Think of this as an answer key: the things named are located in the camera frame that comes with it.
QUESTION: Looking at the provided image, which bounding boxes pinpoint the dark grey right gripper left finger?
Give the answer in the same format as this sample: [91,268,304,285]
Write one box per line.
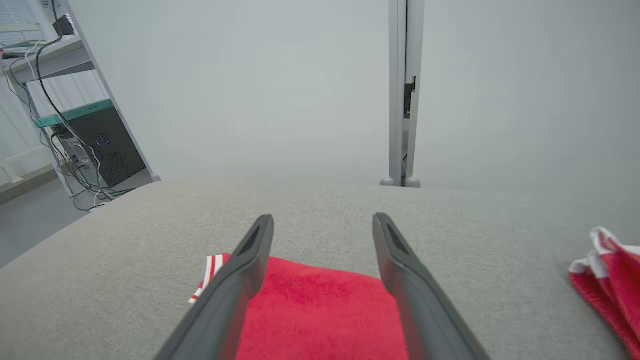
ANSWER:
[155,214,275,360]

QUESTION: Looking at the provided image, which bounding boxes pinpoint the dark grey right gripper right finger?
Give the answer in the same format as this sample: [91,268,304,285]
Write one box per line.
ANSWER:
[372,212,491,360]

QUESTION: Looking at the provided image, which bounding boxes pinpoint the red shorts with striped trim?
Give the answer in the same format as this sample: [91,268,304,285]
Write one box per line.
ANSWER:
[188,252,412,360]

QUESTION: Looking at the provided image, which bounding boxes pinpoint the red shorts with white waistband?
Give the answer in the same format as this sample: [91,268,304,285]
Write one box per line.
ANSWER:
[569,226,640,359]

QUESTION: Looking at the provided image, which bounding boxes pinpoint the black computer tower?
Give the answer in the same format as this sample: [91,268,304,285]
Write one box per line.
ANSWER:
[39,99,147,189]

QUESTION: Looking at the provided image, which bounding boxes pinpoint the grey office desk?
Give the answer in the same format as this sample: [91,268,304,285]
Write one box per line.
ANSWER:
[0,34,97,85]

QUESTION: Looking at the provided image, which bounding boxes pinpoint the tangled cable bundle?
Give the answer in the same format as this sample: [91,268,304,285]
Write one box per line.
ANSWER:
[2,35,132,213]

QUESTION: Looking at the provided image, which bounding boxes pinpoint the grey partition post with feet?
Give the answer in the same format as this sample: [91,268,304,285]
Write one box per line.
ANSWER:
[379,0,426,189]

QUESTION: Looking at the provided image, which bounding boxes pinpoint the grey partition end frame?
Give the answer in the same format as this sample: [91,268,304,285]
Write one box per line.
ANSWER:
[60,0,162,183]

